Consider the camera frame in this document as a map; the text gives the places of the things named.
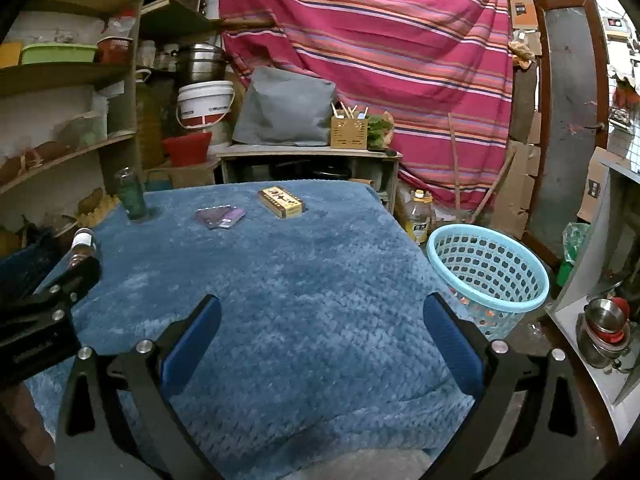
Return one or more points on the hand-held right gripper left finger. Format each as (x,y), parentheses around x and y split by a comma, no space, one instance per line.
(192,345)

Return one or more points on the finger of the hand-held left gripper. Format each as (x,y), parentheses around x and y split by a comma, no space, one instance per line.
(75,282)

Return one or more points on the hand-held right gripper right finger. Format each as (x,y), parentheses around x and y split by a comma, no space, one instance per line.
(452,345)

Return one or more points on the light blue plastic basket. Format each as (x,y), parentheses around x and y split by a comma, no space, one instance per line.
(480,260)

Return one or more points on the person's left forearm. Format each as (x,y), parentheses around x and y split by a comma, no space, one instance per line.
(20,420)

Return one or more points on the brown glass jar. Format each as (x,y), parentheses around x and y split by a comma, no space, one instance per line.
(82,242)

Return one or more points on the yellow egg tray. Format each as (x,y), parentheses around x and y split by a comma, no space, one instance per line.
(97,216)

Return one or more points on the green glass bottle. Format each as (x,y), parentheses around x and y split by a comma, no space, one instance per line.
(131,197)

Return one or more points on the small yellow oil bottle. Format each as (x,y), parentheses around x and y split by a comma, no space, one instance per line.
(420,222)

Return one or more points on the sweet potato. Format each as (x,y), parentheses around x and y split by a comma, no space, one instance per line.
(12,169)
(52,152)

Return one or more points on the maroon foil packet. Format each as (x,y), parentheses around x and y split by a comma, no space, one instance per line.
(220,217)

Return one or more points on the stacked steel bowls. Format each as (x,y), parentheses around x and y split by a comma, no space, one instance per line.
(602,330)

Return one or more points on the clear plastic container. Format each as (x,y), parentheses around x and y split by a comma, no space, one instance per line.
(86,130)

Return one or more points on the green plastic bag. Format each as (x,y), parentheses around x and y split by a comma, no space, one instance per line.
(572,245)

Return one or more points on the flattened cardboard boxes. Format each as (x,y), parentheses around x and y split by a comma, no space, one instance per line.
(515,195)

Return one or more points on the gold patterned box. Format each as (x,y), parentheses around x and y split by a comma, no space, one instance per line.
(282,201)

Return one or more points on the red plastic basin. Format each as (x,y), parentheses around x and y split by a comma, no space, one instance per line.
(185,150)

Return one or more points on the white cabinet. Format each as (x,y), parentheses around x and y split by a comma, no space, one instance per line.
(590,240)

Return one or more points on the large yellow oil bottle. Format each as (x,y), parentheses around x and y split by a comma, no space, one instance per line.
(150,120)

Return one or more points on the wooden shelf unit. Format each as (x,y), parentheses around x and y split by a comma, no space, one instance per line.
(65,72)

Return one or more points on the printed cardboard box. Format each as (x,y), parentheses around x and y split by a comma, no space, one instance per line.
(595,190)

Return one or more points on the low wooden cabinet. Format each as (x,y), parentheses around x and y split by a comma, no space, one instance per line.
(300,151)

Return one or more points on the white plastic bucket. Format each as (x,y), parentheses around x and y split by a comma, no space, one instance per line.
(205,102)

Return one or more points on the green leafy vegetables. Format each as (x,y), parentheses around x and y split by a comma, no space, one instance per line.
(378,132)

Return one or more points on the green plastic container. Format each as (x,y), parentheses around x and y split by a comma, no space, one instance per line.
(57,54)

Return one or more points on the wooden utensil holder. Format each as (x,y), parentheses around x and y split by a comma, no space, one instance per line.
(349,132)

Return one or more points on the orange box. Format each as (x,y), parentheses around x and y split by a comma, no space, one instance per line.
(10,55)

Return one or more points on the grey cushion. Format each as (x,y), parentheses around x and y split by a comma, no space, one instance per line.
(282,110)

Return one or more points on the steel cooking pot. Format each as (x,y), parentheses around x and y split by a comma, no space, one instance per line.
(200,62)

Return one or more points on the wooden framed door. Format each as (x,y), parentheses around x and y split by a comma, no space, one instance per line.
(570,110)

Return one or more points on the pink striped cloth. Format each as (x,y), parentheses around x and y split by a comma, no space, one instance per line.
(375,35)

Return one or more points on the cardboard box with dark label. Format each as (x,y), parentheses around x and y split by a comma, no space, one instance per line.
(522,2)

